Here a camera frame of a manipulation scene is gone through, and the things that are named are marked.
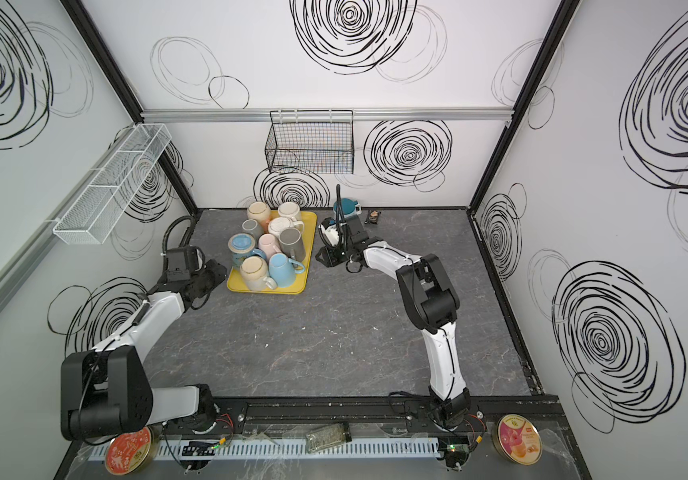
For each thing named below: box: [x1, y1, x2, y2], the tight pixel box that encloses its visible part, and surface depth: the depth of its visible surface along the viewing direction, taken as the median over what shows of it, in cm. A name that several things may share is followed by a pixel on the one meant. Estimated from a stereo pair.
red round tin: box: [105, 426, 159, 476], surface depth 67 cm
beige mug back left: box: [246, 201, 271, 223], surface depth 111 cm
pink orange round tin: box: [492, 413, 543, 466], surface depth 69 cm
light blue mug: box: [268, 252, 305, 288], surface depth 95 cm
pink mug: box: [258, 233, 281, 262], surface depth 100 cm
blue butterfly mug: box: [228, 232, 267, 266], surface depth 97 cm
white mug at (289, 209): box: [277, 201, 301, 221], surface depth 114 cm
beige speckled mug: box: [240, 255, 278, 291], surface depth 96 cm
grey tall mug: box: [279, 228, 306, 263], surface depth 99 cm
